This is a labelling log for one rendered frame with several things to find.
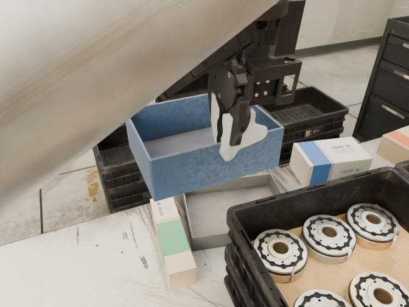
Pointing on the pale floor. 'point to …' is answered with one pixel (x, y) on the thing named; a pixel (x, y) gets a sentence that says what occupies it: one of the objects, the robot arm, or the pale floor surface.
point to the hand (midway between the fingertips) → (221, 151)
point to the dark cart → (387, 85)
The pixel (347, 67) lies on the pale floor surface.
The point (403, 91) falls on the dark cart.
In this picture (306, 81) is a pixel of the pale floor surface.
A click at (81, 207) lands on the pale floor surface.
